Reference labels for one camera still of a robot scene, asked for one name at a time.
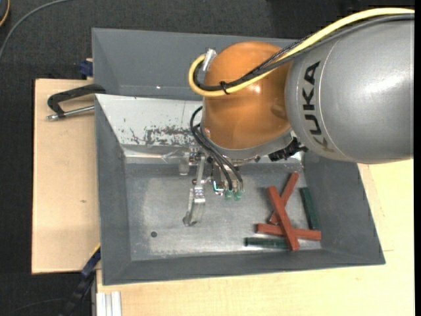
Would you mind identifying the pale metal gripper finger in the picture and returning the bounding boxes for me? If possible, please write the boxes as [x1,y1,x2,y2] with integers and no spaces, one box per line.
[178,146,202,176]
[182,188,207,228]

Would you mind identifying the grey metal bin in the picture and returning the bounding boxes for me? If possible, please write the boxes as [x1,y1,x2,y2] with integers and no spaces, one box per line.
[91,27,386,286]

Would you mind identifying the red-brown flat block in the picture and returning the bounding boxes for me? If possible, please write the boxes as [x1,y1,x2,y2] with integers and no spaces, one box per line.
[256,223,322,242]
[268,171,301,226]
[266,186,301,252]

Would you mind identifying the dark green flat block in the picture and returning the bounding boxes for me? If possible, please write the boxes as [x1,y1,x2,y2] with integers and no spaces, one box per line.
[243,236,291,250]
[299,187,321,230]

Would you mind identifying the pale wood flat board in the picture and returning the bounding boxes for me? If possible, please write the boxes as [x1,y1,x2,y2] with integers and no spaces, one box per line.
[31,78,101,275]

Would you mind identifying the black cylinder on white bracket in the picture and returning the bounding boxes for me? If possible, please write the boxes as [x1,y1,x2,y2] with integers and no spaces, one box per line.
[268,138,310,163]

